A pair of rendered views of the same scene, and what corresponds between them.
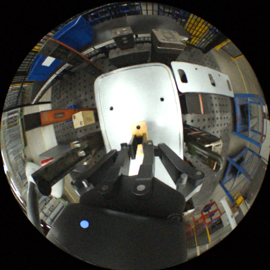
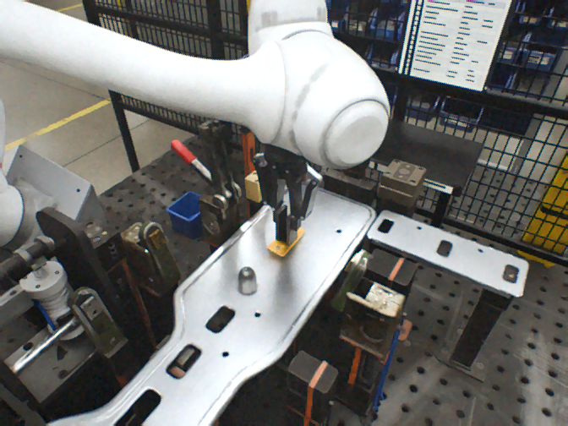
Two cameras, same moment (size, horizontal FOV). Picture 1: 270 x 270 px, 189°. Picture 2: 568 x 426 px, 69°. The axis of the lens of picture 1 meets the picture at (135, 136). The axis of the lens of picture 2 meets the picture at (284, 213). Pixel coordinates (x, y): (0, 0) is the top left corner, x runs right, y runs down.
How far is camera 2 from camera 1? 70 cm
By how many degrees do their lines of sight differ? 58
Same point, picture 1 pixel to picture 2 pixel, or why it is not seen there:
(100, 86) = not seen: hidden behind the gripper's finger
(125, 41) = not seen: hidden behind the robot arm
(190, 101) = (378, 259)
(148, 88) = (333, 216)
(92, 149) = (229, 212)
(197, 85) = (401, 242)
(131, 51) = (352, 182)
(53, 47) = not seen: hidden behind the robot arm
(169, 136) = (319, 262)
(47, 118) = (249, 140)
